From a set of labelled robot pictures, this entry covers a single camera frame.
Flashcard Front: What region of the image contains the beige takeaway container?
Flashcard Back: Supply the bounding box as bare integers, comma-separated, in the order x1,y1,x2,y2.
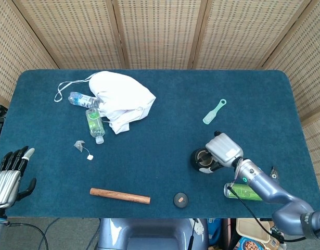
236,218,272,244

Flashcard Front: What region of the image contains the woven bamboo folding screen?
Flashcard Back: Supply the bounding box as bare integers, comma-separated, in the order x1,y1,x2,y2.
0,0,320,172

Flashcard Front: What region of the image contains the mint green scoop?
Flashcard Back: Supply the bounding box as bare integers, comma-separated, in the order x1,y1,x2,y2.
202,98,227,124

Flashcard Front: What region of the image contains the blue-grey robot torso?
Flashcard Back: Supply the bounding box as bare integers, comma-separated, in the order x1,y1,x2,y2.
97,218,210,250

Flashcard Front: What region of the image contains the cookie box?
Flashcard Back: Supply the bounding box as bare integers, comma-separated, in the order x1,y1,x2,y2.
234,236,280,250

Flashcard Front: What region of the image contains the clear bottle blue label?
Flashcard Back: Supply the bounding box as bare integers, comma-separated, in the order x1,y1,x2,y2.
68,91,100,109

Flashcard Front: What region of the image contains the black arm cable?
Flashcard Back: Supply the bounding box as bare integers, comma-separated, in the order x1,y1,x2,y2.
227,158,306,243
2,222,50,250

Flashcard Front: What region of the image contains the white cloth bag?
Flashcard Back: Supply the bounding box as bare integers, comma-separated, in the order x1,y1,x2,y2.
54,70,157,135

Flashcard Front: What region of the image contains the black cable on torso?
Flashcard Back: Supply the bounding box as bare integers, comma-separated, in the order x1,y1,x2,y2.
187,220,199,250

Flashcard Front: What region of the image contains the tea bag with string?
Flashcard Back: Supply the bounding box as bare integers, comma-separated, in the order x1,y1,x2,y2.
73,140,95,161

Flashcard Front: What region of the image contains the green drink can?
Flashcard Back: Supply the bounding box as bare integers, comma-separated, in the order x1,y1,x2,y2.
223,182,263,201

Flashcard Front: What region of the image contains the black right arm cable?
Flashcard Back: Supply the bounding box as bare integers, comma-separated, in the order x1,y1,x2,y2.
227,158,306,243

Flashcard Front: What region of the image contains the clear bottle green label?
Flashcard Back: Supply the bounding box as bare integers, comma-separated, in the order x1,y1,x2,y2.
85,108,106,145

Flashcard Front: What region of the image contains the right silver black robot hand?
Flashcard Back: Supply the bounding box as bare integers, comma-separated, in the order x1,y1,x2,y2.
198,131,244,174

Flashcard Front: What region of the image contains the black cast iron teapot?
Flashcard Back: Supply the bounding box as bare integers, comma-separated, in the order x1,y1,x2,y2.
190,147,215,172

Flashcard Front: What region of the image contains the wooden rolling stick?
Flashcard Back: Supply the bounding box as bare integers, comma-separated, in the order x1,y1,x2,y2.
89,187,151,205

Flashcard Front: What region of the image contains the blue snack package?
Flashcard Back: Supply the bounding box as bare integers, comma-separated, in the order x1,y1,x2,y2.
208,218,223,247

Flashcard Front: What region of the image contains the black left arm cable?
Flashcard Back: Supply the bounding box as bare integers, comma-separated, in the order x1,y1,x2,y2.
2,222,50,250

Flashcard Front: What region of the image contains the blue felt table cover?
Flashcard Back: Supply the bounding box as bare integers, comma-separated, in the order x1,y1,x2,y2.
0,69,320,219

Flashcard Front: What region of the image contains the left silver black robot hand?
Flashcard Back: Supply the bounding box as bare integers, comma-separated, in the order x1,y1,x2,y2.
0,145,37,209

